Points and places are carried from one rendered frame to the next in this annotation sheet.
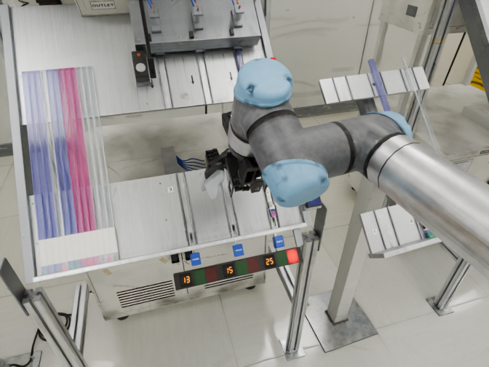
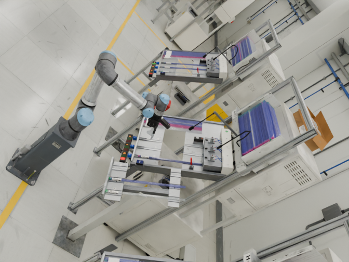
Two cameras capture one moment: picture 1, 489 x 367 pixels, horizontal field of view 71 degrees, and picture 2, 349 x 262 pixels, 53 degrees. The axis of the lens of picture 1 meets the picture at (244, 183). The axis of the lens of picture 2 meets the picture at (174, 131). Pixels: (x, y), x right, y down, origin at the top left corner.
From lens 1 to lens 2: 244 cm
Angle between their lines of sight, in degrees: 67
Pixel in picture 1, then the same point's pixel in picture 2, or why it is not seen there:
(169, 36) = (206, 144)
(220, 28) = (207, 155)
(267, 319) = (88, 212)
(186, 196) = (154, 141)
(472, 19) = not seen: outside the picture
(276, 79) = (163, 96)
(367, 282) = not seen: outside the picture
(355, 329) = (61, 235)
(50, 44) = (211, 129)
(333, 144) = (149, 98)
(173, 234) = (144, 136)
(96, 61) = (203, 135)
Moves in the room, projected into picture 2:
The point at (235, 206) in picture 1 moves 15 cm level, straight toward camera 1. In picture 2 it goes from (146, 149) to (133, 135)
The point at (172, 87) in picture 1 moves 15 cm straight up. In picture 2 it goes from (191, 147) to (206, 138)
